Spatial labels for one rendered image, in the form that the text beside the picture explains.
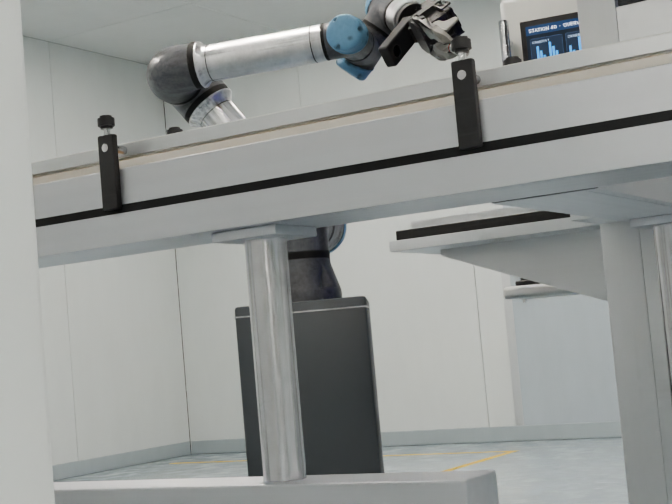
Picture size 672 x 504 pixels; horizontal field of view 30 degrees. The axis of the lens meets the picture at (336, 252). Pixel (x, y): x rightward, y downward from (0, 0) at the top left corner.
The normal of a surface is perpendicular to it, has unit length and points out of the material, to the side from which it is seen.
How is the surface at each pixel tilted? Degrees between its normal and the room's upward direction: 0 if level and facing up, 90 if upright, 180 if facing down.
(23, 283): 90
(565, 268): 90
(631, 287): 90
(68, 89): 90
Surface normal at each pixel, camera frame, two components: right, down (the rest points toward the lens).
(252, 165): -0.51, -0.02
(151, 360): 0.85, -0.11
